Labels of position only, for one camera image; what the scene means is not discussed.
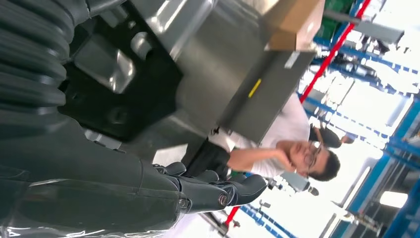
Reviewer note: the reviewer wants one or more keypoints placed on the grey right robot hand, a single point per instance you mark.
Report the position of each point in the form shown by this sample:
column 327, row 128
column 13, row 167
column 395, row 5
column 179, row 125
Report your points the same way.
column 82, row 177

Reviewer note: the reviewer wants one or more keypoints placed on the stainless steel workbench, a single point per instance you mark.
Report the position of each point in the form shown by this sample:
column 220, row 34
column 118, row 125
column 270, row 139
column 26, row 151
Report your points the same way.
column 210, row 65

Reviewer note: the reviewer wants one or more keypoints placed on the person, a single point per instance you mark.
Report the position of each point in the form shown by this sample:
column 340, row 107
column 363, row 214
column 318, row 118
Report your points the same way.
column 288, row 124
column 328, row 138

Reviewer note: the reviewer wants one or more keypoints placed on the grey black tipped device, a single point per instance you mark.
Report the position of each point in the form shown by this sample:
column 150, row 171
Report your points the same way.
column 295, row 182

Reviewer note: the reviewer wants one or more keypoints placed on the brown cardboard box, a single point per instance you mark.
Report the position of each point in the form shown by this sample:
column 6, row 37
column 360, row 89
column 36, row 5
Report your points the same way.
column 288, row 19

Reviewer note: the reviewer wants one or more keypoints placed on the red barrier belt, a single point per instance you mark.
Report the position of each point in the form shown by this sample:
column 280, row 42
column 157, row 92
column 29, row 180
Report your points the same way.
column 328, row 56

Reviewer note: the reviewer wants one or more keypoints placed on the green box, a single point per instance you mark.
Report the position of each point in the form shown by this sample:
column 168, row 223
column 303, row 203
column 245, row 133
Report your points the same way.
column 334, row 16

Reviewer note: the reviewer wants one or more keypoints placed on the ceiling light panel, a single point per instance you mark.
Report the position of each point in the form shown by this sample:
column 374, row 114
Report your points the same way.
column 393, row 199

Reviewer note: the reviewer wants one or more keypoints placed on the blue storage racking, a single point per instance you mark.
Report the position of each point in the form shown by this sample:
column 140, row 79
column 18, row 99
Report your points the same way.
column 403, row 124

